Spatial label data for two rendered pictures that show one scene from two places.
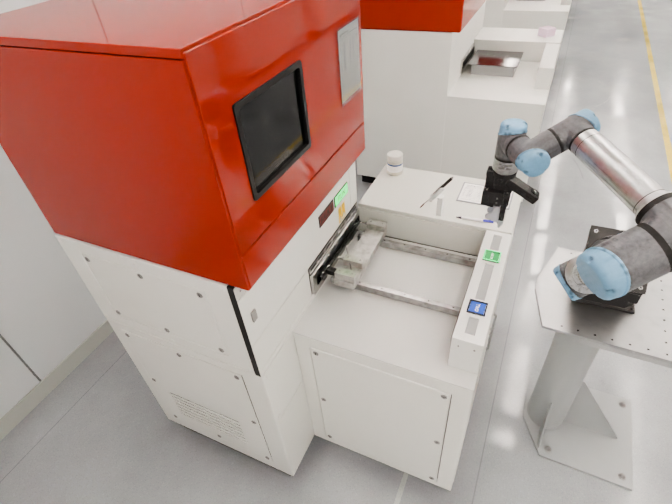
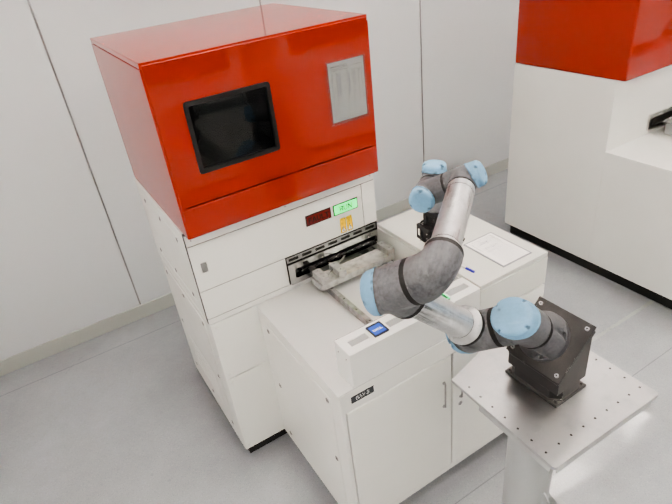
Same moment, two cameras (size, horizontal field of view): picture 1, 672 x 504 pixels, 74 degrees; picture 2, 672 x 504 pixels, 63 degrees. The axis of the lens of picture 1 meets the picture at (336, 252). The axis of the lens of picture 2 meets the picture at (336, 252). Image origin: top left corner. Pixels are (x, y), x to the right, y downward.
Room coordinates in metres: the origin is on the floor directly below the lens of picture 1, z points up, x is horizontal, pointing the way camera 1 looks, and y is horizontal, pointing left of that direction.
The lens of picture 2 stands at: (-0.28, -1.09, 2.11)
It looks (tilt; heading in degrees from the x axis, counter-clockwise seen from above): 31 degrees down; 33
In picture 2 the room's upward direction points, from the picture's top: 7 degrees counter-clockwise
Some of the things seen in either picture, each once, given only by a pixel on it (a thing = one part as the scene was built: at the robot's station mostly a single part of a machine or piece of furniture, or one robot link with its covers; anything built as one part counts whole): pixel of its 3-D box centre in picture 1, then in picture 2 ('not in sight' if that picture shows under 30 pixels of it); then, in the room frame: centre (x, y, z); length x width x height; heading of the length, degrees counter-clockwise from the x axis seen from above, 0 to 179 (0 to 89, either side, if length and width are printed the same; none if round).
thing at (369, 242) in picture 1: (362, 254); (354, 268); (1.33, -0.10, 0.87); 0.36 x 0.08 x 0.03; 152
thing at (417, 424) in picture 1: (415, 332); (403, 371); (1.28, -0.33, 0.41); 0.97 x 0.64 x 0.82; 152
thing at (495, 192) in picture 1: (499, 186); (433, 224); (1.15, -0.53, 1.25); 0.09 x 0.08 x 0.12; 62
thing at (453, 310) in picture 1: (393, 294); (350, 306); (1.13, -0.19, 0.84); 0.50 x 0.02 x 0.03; 62
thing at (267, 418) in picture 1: (260, 334); (279, 321); (1.36, 0.39, 0.41); 0.82 x 0.71 x 0.82; 152
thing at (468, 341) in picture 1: (482, 294); (410, 329); (1.03, -0.49, 0.89); 0.55 x 0.09 x 0.14; 152
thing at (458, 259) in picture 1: (414, 249); not in sight; (1.37, -0.32, 0.84); 0.50 x 0.02 x 0.03; 62
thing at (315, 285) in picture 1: (337, 248); (334, 256); (1.35, -0.01, 0.89); 0.44 x 0.02 x 0.10; 152
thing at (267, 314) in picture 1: (310, 251); (292, 244); (1.20, 0.09, 1.02); 0.82 x 0.03 x 0.40; 152
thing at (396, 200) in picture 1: (439, 208); (456, 251); (1.56, -0.47, 0.89); 0.62 x 0.35 x 0.14; 62
